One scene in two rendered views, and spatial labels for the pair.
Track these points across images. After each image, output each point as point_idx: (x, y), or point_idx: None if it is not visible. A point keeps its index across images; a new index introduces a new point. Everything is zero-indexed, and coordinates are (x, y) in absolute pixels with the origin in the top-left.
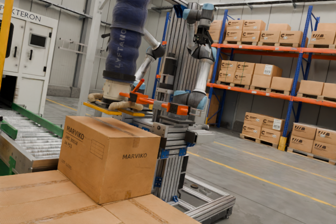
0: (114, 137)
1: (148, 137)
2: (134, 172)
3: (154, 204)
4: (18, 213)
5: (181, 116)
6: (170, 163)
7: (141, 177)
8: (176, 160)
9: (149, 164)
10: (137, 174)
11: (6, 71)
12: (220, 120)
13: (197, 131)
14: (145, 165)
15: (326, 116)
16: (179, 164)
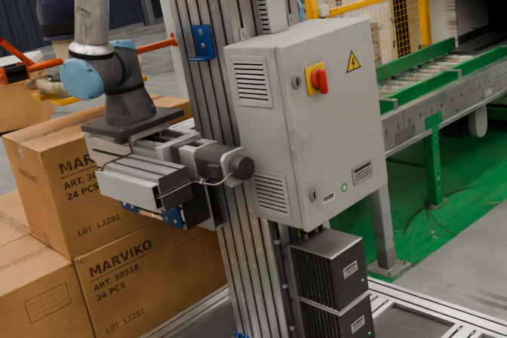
0: (3, 136)
1: (26, 148)
2: (38, 204)
3: (27, 269)
4: (17, 202)
5: (104, 112)
6: (232, 245)
7: (47, 218)
8: (249, 246)
9: (47, 201)
10: (42, 210)
11: None
12: None
13: (136, 163)
14: (43, 198)
15: None
16: (264, 265)
